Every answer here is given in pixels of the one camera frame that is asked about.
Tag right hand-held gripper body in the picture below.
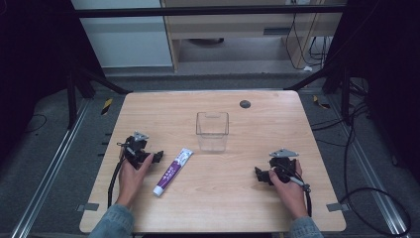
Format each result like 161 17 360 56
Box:
268 148 300 184

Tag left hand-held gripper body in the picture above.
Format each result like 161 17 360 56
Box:
116 131 157 171

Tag purple and white toothpaste tube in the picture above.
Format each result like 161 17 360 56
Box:
152 147 195 197

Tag clear plastic container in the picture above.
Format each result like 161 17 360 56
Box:
195 111 231 154

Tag person's right hand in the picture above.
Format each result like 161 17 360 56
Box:
267 159 309 221

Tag person's left hand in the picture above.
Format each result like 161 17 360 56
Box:
115 147 155 209

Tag yellow black floor tape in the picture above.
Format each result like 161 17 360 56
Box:
100 97 114 116
312 94 331 110

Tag black metal stand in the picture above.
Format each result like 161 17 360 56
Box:
65 59 133 131
284 59 353 127

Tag white cabinet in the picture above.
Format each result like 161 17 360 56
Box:
70 0 174 69

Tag wooden desk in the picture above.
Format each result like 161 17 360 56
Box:
160 0 349 71

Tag black horizontal bar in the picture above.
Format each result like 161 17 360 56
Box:
65 4 348 19

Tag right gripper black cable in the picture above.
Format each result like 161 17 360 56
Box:
290 175 313 218

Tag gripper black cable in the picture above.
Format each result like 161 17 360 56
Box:
107 156 127 209
290 175 313 218

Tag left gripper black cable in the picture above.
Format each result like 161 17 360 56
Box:
107 156 127 209

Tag grey table bracket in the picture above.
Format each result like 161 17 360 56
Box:
326 202 351 213
76 202 100 213

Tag aluminium floor rail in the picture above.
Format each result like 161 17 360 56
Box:
9 98 92 238
326 95 414 238

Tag black floor cable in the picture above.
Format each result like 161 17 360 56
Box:
339 98 412 238

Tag hanging black cables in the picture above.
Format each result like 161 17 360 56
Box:
284 0 333 71

